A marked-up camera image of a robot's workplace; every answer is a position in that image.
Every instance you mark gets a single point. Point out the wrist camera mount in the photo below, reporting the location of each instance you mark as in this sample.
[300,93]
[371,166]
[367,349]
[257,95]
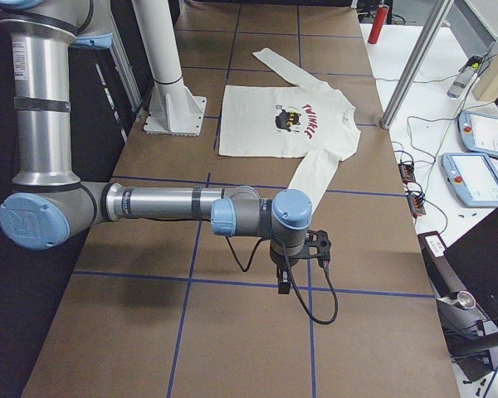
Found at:
[317,246]

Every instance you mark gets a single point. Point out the near teach pendant tablet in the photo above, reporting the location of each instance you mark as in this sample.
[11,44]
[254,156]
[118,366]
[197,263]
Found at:
[472,177]

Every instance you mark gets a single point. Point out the black laptop monitor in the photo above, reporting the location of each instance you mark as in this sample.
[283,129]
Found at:
[474,258]

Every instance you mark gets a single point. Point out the black orange connector box far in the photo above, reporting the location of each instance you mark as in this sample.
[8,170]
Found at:
[406,171]

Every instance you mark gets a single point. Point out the black orange connector box near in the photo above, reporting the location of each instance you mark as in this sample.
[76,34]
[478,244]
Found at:
[416,203]

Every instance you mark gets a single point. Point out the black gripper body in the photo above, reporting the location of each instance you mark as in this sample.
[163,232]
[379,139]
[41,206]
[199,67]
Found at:
[280,263]

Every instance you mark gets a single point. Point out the aluminium frame post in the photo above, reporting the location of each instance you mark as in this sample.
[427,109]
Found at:
[427,36]

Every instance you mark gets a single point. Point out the far teach pendant tablet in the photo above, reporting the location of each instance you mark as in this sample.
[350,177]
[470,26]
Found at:
[479,132]

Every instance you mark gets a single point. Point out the black box with label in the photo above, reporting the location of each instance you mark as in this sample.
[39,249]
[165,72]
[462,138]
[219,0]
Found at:
[443,278]

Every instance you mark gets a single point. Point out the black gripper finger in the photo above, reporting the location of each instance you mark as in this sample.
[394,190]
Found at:
[283,281]

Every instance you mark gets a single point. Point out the cream long sleeve shirt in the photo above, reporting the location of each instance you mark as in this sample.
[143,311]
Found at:
[308,119]

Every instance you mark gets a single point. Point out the black orange connector box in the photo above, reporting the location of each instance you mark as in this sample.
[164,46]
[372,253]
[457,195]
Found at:
[406,171]
[416,203]

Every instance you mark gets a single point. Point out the white pedestal column base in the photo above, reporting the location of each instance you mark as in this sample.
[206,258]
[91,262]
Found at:
[172,107]

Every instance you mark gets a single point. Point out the teach pendant tablet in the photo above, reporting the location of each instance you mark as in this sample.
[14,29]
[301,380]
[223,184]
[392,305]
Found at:
[472,177]
[479,132]

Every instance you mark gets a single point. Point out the silver metal cup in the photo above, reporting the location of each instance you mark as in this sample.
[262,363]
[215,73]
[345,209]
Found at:
[465,300]

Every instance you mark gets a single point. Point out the red cylinder bottle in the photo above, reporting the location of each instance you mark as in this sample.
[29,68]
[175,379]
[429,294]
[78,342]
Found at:
[379,20]

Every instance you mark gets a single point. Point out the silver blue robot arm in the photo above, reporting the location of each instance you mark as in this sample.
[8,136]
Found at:
[50,203]

